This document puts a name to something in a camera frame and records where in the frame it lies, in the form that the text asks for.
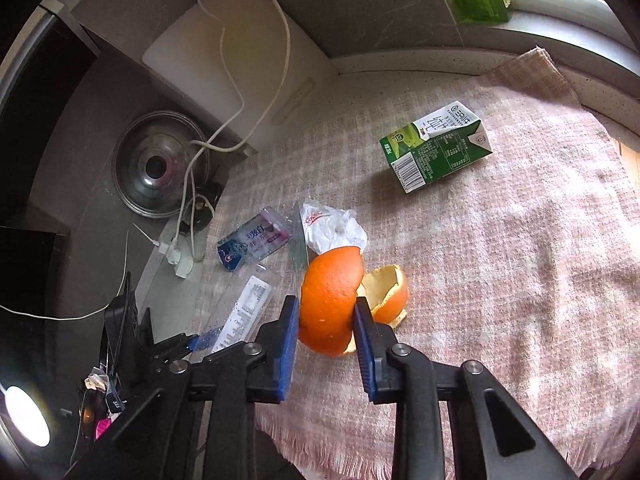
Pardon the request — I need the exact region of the crumpled white paper wrapper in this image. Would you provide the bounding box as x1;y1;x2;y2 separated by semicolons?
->
300;200;368;257

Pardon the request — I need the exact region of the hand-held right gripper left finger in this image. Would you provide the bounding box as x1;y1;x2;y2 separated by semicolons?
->
65;295;301;480

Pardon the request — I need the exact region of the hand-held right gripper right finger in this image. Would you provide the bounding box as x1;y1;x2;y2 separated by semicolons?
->
352;296;583;480

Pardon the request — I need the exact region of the white power cable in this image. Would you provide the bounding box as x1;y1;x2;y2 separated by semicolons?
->
175;0;247;261
187;0;292;261

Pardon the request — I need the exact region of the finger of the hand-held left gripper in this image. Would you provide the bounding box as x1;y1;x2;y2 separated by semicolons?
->
149;332;202;362

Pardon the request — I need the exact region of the clear plastic package white label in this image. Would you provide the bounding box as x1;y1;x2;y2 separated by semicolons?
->
200;275;277;356

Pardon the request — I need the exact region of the thin white cable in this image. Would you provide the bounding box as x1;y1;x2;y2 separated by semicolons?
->
0;227;161;322

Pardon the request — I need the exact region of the blue purple toothpaste packet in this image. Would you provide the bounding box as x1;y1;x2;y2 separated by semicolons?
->
217;206;293;272

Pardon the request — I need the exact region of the pink plaid fringed cloth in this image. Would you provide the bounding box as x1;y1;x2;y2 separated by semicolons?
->
192;46;640;480

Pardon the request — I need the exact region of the white power strip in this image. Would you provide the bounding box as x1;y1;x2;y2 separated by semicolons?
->
167;240;203;279

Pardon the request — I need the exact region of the large orange peel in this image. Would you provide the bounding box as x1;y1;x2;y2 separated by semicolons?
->
298;247;364;357

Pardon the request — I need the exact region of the white cutting board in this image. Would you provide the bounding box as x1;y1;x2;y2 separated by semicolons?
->
142;0;333;153

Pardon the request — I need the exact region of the black cooktop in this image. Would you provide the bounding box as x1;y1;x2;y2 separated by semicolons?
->
0;225;70;322

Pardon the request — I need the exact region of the small orange peel piece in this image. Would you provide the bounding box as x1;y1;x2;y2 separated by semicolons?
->
357;264;409;331

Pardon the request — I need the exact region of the green white milk carton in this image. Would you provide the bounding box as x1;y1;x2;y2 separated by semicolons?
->
379;100;493;195

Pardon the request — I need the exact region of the steel pot lid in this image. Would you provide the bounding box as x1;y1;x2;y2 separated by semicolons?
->
111;110;212;219

